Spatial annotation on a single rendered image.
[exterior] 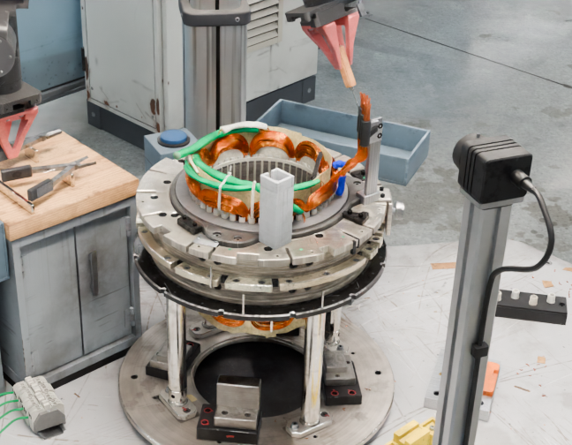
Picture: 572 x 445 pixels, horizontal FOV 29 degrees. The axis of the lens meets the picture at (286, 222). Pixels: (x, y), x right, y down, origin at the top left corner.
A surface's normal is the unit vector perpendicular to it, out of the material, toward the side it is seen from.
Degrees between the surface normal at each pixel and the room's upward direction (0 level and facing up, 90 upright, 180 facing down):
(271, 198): 90
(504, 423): 0
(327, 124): 90
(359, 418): 0
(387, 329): 0
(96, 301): 90
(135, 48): 92
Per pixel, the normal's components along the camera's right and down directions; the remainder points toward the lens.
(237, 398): -0.11, 0.50
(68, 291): 0.67, 0.40
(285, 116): -0.40, 0.45
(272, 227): -0.70, 0.34
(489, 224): 0.38, 0.48
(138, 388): 0.04, -0.86
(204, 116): 0.18, 0.51
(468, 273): -0.92, 0.17
